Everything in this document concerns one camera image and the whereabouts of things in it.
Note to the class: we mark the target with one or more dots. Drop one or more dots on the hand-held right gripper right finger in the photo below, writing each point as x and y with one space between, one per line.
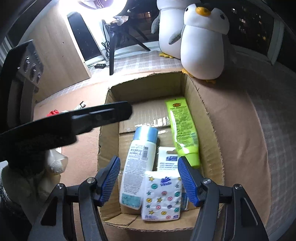
188 183

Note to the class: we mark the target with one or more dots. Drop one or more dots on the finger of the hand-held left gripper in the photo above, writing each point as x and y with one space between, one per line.
104 114
12 67

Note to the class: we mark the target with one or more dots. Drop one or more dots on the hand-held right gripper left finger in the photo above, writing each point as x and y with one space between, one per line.
111 180

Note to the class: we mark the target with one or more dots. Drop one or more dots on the small white rectangular tube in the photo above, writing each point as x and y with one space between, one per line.
81 104

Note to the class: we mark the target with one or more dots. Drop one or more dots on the white bottle with blue cap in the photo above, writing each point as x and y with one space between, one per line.
136 166

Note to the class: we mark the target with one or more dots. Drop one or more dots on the printed tissue pack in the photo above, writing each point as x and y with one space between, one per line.
161 197

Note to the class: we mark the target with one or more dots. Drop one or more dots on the white carded blister pack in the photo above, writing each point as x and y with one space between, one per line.
167 160

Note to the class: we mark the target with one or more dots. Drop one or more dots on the cardboard box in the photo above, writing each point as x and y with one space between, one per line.
150 111

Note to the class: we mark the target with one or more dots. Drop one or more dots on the green tube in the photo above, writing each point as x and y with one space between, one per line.
182 125

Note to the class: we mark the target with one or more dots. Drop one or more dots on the black power strip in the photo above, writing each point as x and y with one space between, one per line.
101 65

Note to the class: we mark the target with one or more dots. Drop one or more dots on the checked mat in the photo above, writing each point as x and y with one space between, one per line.
138 62

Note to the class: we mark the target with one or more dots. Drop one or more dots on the black tripod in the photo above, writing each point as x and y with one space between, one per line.
112 51

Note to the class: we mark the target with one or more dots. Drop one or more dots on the large penguin plush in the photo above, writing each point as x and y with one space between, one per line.
170 30

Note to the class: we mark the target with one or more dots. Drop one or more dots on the small penguin plush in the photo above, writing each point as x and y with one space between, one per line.
201 51

